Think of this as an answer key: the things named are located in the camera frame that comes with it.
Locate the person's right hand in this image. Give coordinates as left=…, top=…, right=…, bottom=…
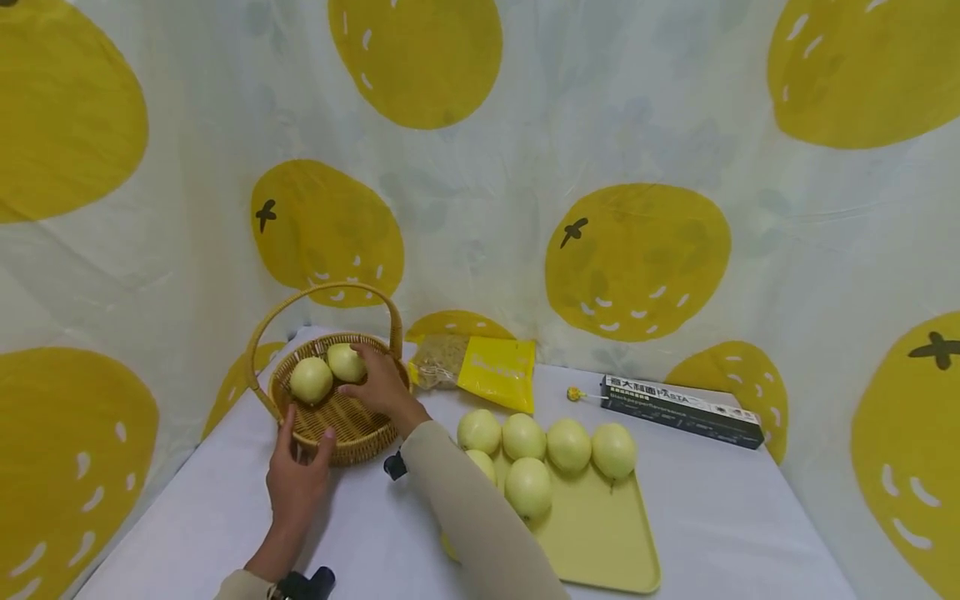
left=337, top=343, right=432, bottom=440

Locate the person's left hand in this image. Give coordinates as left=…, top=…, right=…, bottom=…
left=266, top=403, right=338, bottom=537

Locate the round pale yellow fruit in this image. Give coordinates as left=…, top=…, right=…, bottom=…
left=327, top=342, right=368, bottom=384
left=289, top=357, right=334, bottom=407

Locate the brown wicker basket with handle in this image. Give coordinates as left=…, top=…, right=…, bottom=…
left=247, top=282, right=413, bottom=467

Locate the person's right forearm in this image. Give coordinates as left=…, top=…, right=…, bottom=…
left=398, top=403, right=571, bottom=600

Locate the person's left forearm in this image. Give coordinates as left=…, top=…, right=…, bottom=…
left=214, top=523, right=308, bottom=600

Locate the yellow snack packet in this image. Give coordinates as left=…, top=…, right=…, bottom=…
left=407, top=334, right=538, bottom=415

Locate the group of pale yellow fruits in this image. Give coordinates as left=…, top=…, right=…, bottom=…
left=440, top=408, right=638, bottom=563

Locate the yellow rectangular tray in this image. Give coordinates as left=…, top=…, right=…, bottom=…
left=442, top=425, right=662, bottom=595

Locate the black and white pasta box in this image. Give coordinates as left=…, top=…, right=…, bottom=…
left=600, top=374, right=766, bottom=451

